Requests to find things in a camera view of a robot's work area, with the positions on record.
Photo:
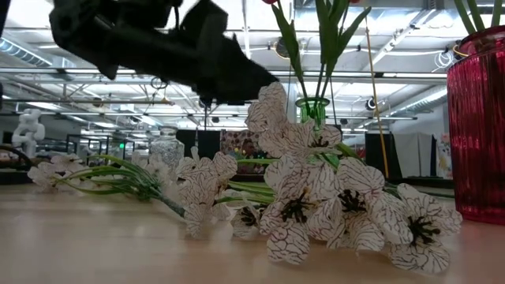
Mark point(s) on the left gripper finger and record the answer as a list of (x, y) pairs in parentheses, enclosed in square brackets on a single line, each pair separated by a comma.
[(233, 75)]

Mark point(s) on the white artificial flower bunch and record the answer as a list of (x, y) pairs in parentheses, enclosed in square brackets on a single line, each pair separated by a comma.
[(118, 177), (300, 205)]

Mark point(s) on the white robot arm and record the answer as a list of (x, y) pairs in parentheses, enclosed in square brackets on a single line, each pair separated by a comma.
[(27, 130)]

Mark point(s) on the green glass vase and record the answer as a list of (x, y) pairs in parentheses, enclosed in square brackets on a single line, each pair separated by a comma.
[(313, 114)]

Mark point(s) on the clear glass vase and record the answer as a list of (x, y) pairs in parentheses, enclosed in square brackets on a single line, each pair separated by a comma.
[(167, 148)]

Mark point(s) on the red ribbed glass vase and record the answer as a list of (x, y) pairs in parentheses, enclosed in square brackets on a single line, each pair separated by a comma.
[(477, 138)]

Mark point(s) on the patterned fabric panel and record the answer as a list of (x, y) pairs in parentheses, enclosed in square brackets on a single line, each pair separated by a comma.
[(233, 142)]

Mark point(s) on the person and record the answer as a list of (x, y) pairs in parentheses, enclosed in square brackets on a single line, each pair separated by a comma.
[(249, 148)]

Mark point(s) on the black partition panel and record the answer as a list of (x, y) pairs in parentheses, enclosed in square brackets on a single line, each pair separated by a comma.
[(380, 154)]

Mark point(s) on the white curtain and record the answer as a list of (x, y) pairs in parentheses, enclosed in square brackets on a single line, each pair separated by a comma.
[(410, 154)]

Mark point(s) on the colourful floral poster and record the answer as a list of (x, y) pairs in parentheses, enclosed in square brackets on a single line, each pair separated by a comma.
[(444, 155)]

